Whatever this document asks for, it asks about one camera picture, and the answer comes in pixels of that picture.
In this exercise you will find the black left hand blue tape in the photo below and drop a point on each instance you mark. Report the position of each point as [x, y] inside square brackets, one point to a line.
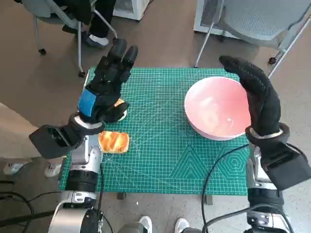
[107, 77]

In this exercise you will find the black gloved right hand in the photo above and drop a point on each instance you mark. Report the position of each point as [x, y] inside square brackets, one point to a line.
[262, 102]

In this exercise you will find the round toy bread bun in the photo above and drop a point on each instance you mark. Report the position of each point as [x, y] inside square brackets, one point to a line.
[119, 102]

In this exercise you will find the pink bowl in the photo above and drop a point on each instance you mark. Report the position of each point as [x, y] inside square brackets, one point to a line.
[213, 109]

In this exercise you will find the rectangular striped toy bread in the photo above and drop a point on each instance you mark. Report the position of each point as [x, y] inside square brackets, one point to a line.
[114, 142]

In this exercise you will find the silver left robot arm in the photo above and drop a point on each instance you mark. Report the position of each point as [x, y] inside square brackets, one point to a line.
[82, 155]

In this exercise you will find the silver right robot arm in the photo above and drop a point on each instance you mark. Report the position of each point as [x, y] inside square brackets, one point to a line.
[257, 170]

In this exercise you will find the person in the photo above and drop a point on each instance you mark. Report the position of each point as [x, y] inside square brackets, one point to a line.
[99, 19]
[14, 131]

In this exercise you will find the small white mesh cabinet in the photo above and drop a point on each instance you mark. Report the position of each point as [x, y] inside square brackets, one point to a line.
[136, 9]

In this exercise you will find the grey mesh office chair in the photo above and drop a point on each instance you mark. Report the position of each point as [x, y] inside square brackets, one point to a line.
[262, 19]

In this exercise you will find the green cutting mat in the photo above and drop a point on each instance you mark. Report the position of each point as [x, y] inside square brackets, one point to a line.
[158, 157]

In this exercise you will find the large white mesh cabinet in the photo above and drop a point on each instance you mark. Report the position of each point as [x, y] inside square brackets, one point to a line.
[201, 21]

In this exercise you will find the black robot waist part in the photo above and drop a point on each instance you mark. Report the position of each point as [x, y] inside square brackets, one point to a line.
[93, 221]

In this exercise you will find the black stand leg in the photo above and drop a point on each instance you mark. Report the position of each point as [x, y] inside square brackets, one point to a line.
[24, 217]

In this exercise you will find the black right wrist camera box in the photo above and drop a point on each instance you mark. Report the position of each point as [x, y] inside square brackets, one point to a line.
[286, 167]

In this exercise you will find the black table bracket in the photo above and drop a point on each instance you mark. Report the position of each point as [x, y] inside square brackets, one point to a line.
[207, 200]
[120, 196]

